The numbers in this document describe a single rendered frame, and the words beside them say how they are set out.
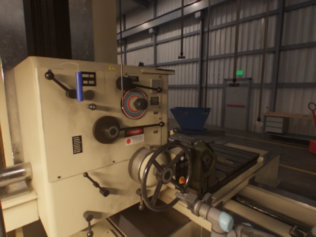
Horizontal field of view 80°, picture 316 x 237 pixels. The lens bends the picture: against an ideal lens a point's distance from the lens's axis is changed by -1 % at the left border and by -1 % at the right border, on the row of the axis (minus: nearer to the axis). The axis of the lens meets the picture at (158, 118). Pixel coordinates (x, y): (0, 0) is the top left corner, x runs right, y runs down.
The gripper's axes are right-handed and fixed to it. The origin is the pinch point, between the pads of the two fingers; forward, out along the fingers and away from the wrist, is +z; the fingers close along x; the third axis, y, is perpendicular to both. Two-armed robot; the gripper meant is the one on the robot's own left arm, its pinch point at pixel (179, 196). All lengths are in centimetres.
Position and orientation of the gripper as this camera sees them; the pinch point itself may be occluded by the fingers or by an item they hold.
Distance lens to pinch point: 118.9
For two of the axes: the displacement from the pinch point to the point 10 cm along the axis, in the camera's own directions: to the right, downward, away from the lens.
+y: -6.5, 5.7, -5.1
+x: 3.6, 8.1, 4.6
